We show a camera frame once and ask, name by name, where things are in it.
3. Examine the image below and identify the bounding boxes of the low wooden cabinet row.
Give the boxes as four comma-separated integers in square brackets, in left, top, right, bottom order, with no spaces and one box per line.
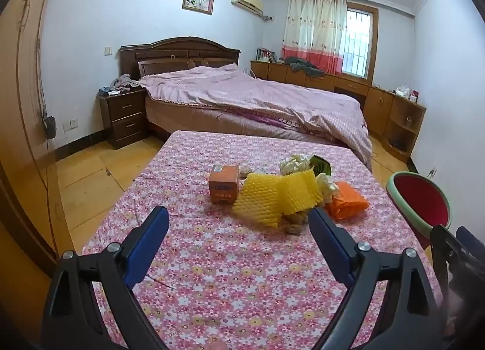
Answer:
[250,60,395,138]

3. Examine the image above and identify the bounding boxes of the pink checked blanket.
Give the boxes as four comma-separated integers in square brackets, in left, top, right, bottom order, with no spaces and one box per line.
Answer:
[137,63,374,169]

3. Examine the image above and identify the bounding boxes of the yellow foam net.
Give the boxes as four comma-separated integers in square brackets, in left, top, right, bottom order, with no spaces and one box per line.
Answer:
[232,168,323,228]

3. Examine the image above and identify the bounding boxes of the green snack packet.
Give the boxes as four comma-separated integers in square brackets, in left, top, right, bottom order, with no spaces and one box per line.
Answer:
[309,156,332,176]

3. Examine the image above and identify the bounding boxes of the pink crumpled cloth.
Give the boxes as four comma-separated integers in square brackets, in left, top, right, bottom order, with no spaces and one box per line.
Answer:
[110,74,142,93]

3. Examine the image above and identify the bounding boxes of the pink floral tablecloth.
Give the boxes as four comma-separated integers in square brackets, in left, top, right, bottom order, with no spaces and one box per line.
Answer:
[81,130,444,350]

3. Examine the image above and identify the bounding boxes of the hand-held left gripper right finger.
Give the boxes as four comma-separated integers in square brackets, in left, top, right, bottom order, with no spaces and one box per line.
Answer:
[308,207,450,350]

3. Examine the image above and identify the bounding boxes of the wall air conditioner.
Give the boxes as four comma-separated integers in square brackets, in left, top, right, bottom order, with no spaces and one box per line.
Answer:
[231,0,265,15]

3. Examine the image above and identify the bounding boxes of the cream and red curtain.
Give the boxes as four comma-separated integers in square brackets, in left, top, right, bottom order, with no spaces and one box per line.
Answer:
[282,0,348,75]

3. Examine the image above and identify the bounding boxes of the red bin with green rim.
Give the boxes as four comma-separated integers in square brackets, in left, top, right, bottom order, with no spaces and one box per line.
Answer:
[386,171,452,249]

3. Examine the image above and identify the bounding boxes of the white tissue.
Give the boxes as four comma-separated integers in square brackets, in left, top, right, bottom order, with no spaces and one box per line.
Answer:
[316,173,340,207]

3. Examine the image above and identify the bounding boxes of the dark wooden headboard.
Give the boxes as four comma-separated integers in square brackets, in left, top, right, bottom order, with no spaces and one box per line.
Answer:
[119,36,241,81]

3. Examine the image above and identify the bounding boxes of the thin dark cable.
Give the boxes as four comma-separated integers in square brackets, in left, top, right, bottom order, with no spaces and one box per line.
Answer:
[23,0,61,222]

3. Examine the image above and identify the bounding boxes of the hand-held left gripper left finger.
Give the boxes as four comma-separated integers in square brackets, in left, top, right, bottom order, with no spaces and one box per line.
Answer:
[41,205,170,350]

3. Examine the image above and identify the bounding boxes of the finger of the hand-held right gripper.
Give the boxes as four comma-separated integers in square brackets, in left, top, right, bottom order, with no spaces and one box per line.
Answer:
[430,225,461,271]
[456,226,485,264]

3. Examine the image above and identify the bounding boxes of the barred window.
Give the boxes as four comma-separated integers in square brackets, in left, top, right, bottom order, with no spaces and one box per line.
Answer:
[341,1,380,81]

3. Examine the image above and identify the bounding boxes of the wooden corner shelf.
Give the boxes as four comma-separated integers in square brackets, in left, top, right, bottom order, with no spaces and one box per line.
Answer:
[384,94,427,163]

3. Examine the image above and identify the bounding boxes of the dark grey clothes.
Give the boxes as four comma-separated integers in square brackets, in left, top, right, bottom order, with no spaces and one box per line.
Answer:
[284,56,326,78]

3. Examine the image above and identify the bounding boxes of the wooden wardrobe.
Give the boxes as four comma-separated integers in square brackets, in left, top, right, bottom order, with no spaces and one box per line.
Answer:
[0,0,71,286]

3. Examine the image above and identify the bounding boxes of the orange cardboard box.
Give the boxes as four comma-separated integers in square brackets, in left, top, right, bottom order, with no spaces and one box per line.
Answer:
[208,165,240,205]

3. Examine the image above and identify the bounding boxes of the dark wooden nightstand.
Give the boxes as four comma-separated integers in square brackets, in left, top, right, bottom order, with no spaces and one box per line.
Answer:
[96,88,149,150]

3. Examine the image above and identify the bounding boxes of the row of books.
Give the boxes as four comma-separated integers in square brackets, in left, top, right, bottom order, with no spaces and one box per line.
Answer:
[256,48,279,63]

